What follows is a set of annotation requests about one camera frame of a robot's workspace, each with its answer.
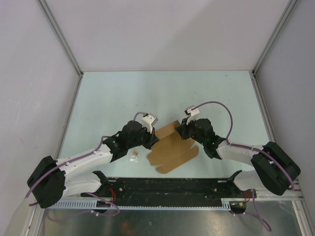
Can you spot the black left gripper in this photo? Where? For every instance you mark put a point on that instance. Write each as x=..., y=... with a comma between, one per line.
x=152, y=138

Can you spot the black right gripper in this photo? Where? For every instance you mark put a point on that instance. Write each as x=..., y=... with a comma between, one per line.
x=183, y=128

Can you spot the brown cardboard box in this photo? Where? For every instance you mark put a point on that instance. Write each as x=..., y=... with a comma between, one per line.
x=171, y=151

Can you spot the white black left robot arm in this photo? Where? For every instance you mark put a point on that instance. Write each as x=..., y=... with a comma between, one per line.
x=53, y=180

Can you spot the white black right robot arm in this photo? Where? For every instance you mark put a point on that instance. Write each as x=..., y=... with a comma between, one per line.
x=273, y=170

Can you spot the small cardboard scrap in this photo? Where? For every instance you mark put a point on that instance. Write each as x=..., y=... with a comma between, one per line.
x=134, y=155

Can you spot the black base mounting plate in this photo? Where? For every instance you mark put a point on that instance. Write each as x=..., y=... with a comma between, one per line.
x=217, y=188

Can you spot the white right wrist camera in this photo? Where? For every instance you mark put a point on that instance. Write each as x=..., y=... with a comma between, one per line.
x=192, y=113

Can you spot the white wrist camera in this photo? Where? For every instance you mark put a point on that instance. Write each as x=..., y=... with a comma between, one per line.
x=192, y=113
x=148, y=120

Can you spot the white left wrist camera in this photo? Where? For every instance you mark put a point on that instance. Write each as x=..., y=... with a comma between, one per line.
x=148, y=120

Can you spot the aluminium frame post right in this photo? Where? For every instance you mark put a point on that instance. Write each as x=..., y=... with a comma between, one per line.
x=283, y=20

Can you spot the aluminium frame post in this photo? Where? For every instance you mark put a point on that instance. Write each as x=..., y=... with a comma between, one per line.
x=50, y=18
x=283, y=20

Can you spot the grey slotted cable duct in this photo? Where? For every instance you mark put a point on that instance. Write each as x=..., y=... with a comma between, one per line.
x=161, y=203

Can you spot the aluminium front rail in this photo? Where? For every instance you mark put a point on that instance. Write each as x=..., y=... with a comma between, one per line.
x=277, y=195

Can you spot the aluminium frame post left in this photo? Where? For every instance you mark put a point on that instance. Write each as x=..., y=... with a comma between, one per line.
x=50, y=18

